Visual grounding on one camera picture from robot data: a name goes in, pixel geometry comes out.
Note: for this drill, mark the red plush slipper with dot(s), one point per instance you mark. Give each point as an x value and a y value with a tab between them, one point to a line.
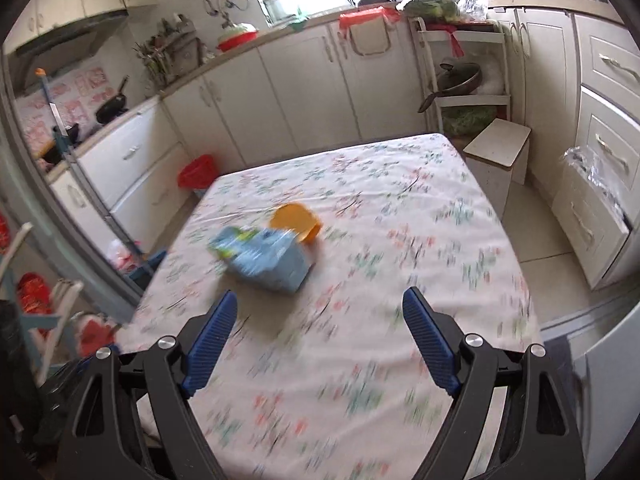
35	300

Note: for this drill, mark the white refrigerator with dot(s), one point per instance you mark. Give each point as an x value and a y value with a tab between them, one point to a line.
610	385

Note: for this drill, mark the white lower kitchen cabinets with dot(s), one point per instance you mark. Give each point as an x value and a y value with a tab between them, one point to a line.
300	95

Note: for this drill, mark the white bag in cart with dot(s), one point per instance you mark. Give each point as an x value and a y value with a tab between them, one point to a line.
492	77

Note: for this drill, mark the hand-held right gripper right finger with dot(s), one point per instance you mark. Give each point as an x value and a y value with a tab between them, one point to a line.
430	340

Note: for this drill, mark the white shelf cart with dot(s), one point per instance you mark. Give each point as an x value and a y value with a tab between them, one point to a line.
502	105

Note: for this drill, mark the range hood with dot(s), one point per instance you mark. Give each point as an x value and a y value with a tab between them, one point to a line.
65	32

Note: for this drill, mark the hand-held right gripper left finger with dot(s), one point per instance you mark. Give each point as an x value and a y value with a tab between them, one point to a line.
210	345

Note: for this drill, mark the bag of green vegetables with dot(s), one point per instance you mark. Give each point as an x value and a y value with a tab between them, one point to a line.
430	5

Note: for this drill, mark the blue snack packet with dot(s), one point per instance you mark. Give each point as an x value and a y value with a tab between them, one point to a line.
265	260

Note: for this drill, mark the white wooden stool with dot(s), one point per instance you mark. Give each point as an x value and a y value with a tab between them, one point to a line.
495	145

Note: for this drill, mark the red basin with green lid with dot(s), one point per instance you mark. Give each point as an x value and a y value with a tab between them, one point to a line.
237	37

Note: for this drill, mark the blue and white shoe rack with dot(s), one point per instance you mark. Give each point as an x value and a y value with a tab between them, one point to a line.
57	320

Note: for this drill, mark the small black pan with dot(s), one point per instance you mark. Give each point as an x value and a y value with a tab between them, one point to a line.
57	147

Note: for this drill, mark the pink plastic bag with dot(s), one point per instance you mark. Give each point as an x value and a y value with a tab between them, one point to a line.
125	257

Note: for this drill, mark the clear plastic bag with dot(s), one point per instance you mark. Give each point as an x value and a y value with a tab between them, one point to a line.
472	2

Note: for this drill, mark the white drawer cabinet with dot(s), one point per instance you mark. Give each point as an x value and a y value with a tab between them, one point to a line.
600	135

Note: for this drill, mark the pink patterned backsplash sheet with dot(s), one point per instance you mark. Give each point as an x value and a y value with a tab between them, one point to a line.
75	100

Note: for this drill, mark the floral tablecloth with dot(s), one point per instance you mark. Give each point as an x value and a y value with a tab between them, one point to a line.
375	285

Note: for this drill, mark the leafy greens in cart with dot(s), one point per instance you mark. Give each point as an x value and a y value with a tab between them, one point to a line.
470	120

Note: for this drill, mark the black wok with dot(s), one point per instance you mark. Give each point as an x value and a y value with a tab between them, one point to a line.
457	82

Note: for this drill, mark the black frying pan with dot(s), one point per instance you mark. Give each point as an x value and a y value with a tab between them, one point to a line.
110	107

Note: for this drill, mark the trash bin with red liner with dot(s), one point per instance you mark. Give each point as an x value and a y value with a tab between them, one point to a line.
197	175

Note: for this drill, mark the utensil rack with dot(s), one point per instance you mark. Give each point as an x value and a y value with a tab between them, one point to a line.
170	55

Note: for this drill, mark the orange peel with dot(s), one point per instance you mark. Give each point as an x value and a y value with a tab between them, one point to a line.
292	217

